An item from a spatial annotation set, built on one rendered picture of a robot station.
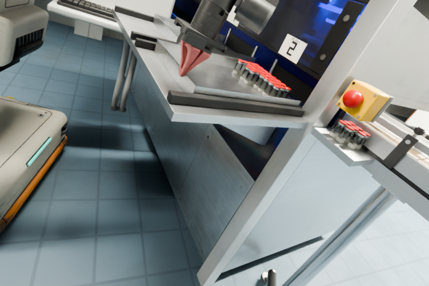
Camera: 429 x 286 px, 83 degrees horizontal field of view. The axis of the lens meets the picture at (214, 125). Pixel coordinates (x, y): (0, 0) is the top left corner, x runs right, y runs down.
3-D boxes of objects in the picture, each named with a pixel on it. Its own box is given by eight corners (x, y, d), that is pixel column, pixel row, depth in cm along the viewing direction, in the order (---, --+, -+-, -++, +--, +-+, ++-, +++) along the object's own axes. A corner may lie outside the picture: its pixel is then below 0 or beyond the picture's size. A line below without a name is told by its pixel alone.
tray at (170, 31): (222, 43, 115) (225, 35, 113) (252, 66, 97) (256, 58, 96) (152, 22, 96) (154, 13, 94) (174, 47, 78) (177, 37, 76)
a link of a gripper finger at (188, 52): (203, 89, 53) (226, 50, 49) (175, 79, 49) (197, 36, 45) (193, 75, 58) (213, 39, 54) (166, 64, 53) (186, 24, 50)
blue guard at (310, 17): (143, -34, 196) (149, -61, 187) (322, 76, 64) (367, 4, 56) (143, -35, 196) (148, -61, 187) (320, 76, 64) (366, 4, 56)
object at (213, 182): (203, 87, 303) (231, 15, 262) (329, 237, 163) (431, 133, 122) (119, 75, 246) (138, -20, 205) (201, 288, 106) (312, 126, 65)
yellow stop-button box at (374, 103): (349, 106, 64) (367, 82, 61) (373, 123, 59) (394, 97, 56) (334, 104, 60) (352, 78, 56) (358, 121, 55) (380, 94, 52)
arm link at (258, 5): (239, -49, 48) (243, -74, 40) (287, -17, 49) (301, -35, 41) (208, 7, 51) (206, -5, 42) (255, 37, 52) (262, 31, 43)
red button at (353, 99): (345, 103, 59) (355, 88, 57) (359, 112, 56) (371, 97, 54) (336, 101, 56) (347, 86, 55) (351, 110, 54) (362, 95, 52)
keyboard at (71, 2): (155, 27, 123) (156, 22, 122) (158, 36, 112) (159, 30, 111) (63, -3, 105) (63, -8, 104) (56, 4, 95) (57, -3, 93)
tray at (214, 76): (246, 71, 87) (249, 62, 85) (294, 112, 69) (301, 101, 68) (154, 51, 67) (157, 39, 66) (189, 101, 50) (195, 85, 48)
